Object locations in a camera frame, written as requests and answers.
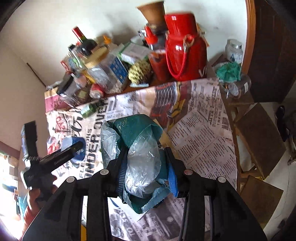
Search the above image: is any blue white paper cup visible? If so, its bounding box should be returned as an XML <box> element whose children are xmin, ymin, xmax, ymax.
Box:
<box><xmin>61</xmin><ymin>136</ymin><xmax>86</xmax><ymax>164</ymax></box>

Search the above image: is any green and clear plastic bag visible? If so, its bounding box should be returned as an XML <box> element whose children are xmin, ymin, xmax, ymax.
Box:
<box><xmin>100</xmin><ymin>114</ymin><xmax>171</xmax><ymax>214</ymax></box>

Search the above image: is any person's left hand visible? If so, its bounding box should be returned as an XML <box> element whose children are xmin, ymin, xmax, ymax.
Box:
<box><xmin>22</xmin><ymin>188</ymin><xmax>41</xmax><ymax>236</ymax></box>

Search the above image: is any newspaper print tablecloth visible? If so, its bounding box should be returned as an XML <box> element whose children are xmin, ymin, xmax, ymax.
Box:
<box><xmin>45</xmin><ymin>77</ymin><xmax>238</xmax><ymax>241</ymax></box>

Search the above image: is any pink patterned paper bag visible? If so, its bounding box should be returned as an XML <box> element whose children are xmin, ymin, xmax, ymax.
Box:
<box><xmin>44</xmin><ymin>87</ymin><xmax>71</xmax><ymax>113</ymax></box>

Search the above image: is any small green glass bottle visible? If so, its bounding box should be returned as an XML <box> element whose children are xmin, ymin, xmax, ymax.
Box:
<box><xmin>80</xmin><ymin>99</ymin><xmax>105</xmax><ymax>118</ymax></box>

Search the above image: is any clear jar black lid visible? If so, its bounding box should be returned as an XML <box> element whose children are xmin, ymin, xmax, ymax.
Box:
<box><xmin>57</xmin><ymin>72</ymin><xmax>91</xmax><ymax>108</ymax></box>

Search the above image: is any wooden stool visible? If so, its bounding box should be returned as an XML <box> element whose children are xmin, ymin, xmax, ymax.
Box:
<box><xmin>226</xmin><ymin>103</ymin><xmax>286</xmax><ymax>189</ymax></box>

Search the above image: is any small red white can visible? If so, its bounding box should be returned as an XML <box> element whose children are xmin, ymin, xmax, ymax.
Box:
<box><xmin>89</xmin><ymin>83</ymin><xmax>104</xmax><ymax>99</ymax></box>

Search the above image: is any brown cardboard piece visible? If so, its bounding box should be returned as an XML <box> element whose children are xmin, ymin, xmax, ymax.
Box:
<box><xmin>240</xmin><ymin>176</ymin><xmax>283</xmax><ymax>228</ymax></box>

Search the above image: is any clear jar gold lid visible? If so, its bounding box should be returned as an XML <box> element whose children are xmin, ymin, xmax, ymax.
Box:
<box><xmin>84</xmin><ymin>47</ymin><xmax>119</xmax><ymax>94</ymax></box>

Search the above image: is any clear jar on side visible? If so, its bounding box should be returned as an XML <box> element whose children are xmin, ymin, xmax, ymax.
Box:
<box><xmin>219</xmin><ymin>73</ymin><xmax>251</xmax><ymax>99</ymax></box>

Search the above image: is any yellow green pinecone ball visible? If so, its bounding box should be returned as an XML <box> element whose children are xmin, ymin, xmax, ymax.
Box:
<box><xmin>128</xmin><ymin>60</ymin><xmax>152</xmax><ymax>85</ymax></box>

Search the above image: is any black shoe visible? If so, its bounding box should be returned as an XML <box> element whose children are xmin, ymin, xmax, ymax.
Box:
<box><xmin>275</xmin><ymin>105</ymin><xmax>290</xmax><ymax>142</ymax></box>

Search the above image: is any teal crumpled cloth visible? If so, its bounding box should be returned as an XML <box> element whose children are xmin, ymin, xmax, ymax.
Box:
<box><xmin>216</xmin><ymin>62</ymin><xmax>241</xmax><ymax>83</ymax></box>

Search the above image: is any red thermos jug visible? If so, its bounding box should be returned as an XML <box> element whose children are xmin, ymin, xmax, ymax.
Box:
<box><xmin>165</xmin><ymin>12</ymin><xmax>207</xmax><ymax>81</ymax></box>

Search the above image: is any red wine bottle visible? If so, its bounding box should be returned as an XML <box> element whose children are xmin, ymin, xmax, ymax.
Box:
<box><xmin>72</xmin><ymin>27</ymin><xmax>97</xmax><ymax>57</ymax></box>

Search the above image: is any white green box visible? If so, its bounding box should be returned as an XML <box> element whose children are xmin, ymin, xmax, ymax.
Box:
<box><xmin>120</xmin><ymin>42</ymin><xmax>152</xmax><ymax>65</ymax></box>

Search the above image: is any glass jar silver lid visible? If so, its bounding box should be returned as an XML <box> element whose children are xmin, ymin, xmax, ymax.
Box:
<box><xmin>225</xmin><ymin>39</ymin><xmax>243</xmax><ymax>65</ymax></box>

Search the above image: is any red squeeze sauce bottle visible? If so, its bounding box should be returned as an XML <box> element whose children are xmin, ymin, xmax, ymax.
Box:
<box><xmin>144</xmin><ymin>26</ymin><xmax>171</xmax><ymax>83</ymax></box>

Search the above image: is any brown wooden door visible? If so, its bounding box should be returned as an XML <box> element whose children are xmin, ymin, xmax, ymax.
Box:
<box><xmin>243</xmin><ymin>1</ymin><xmax>295</xmax><ymax>103</ymax></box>

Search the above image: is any terracotta clay pot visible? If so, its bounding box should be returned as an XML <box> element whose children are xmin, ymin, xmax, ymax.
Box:
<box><xmin>137</xmin><ymin>1</ymin><xmax>166</xmax><ymax>26</ymax></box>

